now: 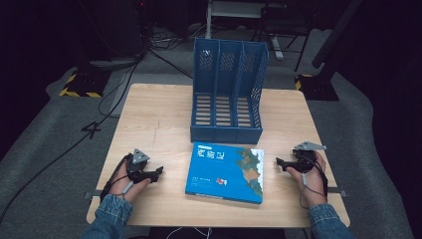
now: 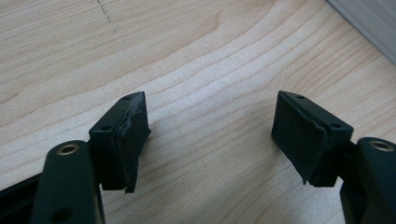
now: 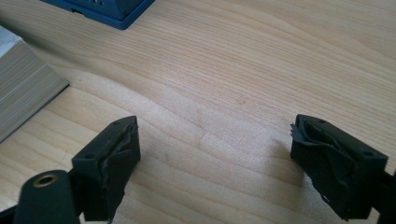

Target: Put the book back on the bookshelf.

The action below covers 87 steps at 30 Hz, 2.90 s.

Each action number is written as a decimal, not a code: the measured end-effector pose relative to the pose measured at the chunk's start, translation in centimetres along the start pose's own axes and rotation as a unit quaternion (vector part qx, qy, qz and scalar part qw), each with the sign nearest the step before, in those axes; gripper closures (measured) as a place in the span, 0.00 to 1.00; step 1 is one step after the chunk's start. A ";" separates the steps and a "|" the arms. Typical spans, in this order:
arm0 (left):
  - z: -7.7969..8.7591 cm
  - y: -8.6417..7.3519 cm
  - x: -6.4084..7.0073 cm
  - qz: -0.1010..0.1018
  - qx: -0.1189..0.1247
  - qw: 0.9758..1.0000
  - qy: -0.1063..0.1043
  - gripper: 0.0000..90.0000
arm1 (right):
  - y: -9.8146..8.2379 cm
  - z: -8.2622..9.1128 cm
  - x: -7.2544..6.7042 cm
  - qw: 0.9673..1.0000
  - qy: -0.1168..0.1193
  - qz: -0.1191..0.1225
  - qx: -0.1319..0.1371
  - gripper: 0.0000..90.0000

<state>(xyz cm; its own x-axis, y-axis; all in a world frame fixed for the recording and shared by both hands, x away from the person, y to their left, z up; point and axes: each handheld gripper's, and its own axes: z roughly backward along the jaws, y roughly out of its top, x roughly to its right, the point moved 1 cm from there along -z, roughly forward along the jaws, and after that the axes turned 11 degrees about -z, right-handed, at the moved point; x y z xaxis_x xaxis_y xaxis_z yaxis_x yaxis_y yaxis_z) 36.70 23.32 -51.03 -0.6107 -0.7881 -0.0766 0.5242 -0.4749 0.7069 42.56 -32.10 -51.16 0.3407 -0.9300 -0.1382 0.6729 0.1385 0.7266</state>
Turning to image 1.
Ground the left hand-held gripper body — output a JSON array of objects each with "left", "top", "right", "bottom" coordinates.
[{"left": 125, "top": 147, "right": 151, "bottom": 184}]

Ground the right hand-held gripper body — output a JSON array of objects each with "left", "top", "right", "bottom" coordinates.
[{"left": 290, "top": 140, "right": 327, "bottom": 174}]

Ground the person's left hand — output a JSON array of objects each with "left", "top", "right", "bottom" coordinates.
[{"left": 107, "top": 159, "right": 152, "bottom": 204}]

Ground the person's right hand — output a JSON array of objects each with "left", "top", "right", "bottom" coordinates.
[{"left": 286, "top": 150, "right": 328, "bottom": 209}]

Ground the blue book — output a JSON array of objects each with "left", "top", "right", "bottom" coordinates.
[{"left": 184, "top": 140, "right": 265, "bottom": 205}]

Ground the black yellow striped stand base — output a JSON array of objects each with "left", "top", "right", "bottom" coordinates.
[
  {"left": 59, "top": 68, "right": 111, "bottom": 100},
  {"left": 294, "top": 73, "right": 340, "bottom": 102}
]

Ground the blue plastic file rack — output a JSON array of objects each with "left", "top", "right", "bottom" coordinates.
[{"left": 189, "top": 37, "right": 270, "bottom": 145}]

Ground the black slanted pole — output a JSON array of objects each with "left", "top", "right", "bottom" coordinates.
[{"left": 312, "top": 0, "right": 364, "bottom": 70}]

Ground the right hand-held gripper black cable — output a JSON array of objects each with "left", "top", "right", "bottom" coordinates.
[{"left": 298, "top": 154, "right": 329, "bottom": 210}]

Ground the hand-held gripper black cable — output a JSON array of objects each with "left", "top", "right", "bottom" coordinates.
[
  {"left": 99, "top": 152, "right": 134, "bottom": 203},
  {"left": 298, "top": 154, "right": 329, "bottom": 210}
]

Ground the left hand-held gripper black cable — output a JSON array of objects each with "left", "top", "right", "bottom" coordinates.
[{"left": 99, "top": 152, "right": 134, "bottom": 203}]

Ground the grey metal table bracket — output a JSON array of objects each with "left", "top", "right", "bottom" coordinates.
[
  {"left": 327, "top": 186, "right": 348, "bottom": 198},
  {"left": 83, "top": 190, "right": 103, "bottom": 201}
]

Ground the thin white cable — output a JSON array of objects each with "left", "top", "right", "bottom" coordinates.
[{"left": 164, "top": 226, "right": 213, "bottom": 239}]

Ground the long black floor cable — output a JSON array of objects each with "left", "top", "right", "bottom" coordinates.
[{"left": 0, "top": 49, "right": 148, "bottom": 224}]

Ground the black metal chair frame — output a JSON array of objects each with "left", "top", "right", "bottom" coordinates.
[{"left": 251, "top": 3, "right": 315, "bottom": 73}]

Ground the white metal desk frame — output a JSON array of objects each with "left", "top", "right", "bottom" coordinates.
[{"left": 204, "top": 0, "right": 286, "bottom": 62}]

